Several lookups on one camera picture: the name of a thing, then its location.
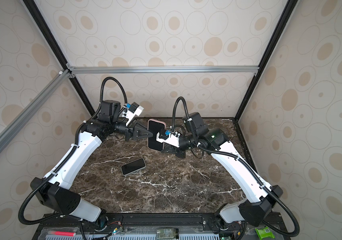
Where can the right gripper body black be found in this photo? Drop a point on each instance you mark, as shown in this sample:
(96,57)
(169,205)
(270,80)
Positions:
(185,143)

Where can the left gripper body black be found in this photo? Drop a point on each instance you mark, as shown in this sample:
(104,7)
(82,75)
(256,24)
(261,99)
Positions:
(129,129)

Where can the phone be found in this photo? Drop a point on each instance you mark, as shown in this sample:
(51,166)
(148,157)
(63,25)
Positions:
(155,126)
(133,166)

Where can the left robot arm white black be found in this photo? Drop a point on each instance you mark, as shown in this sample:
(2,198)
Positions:
(53,191)

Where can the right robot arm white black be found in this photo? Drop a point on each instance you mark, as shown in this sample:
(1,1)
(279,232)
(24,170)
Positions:
(258,202)

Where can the phone in clear case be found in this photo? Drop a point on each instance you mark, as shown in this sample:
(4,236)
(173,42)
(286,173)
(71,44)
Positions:
(133,166)

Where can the small circuit board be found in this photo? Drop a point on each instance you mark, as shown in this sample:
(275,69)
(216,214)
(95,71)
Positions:
(167,234)

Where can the pink marker pen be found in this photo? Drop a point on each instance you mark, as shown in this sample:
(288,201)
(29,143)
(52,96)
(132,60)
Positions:
(59,233)

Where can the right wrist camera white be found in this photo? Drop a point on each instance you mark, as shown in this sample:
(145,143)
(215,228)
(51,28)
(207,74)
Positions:
(166,136)

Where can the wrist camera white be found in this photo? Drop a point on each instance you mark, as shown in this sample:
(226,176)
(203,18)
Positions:
(131,111)
(166,136)

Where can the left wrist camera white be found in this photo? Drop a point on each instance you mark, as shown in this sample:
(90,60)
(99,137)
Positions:
(131,111)

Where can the horizontal aluminium rail back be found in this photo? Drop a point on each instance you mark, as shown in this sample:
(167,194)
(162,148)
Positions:
(164,70)

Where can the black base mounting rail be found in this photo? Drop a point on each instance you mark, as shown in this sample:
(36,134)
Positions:
(191,226)

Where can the diagonal aluminium rail left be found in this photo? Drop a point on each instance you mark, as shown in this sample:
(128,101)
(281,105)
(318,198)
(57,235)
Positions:
(32,108)

